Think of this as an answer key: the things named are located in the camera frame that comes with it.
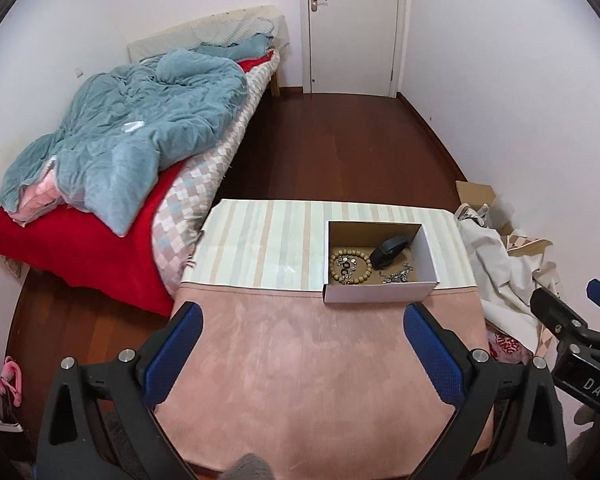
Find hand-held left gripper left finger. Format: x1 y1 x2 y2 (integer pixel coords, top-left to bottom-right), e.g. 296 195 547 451
37 301 204 480

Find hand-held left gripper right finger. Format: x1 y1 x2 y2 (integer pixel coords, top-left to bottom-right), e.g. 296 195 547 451
402 302 568 480

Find cardboard box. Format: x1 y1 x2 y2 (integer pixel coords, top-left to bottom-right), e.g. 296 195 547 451
322 221 438 305

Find thick silver chain bracelet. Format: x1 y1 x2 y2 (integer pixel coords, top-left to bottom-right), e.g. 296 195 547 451
380 262 413 285

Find wooden bead bracelet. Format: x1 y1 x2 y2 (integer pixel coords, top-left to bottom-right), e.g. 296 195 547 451
330 249 374 285

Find black fitness band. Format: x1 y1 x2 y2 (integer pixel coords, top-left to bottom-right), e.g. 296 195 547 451
370 236 410 268

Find person's right hand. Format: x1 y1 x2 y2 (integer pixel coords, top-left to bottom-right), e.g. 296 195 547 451
571 402 600 427

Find red and white plastic bag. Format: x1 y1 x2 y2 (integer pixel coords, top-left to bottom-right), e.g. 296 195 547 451
487 330 534 367

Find white cloth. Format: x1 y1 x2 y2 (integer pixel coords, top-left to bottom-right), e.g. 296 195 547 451
455 205 566 356

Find pink suede mat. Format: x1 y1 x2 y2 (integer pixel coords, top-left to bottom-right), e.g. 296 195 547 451
152 280 496 477

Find brown cardboard carton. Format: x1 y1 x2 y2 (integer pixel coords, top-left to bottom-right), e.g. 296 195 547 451
455 180 514 236

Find striped tablecloth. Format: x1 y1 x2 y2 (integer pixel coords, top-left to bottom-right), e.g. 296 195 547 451
181 199 478 294

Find checked quilt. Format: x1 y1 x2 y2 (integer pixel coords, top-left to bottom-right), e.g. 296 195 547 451
151 50 281 297

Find pink shoes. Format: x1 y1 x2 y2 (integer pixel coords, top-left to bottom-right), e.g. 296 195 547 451
0 356 26 432

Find pink blanket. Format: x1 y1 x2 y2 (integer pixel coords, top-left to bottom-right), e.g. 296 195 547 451
10 170 63 226

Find teal blanket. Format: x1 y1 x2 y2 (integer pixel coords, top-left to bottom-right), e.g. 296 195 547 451
0 35 276 237

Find beige bed headboard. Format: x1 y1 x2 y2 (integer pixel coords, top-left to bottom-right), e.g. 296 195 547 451
127 5 291 63

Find white door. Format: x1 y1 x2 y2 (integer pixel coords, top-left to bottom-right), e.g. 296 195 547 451
300 0 412 97

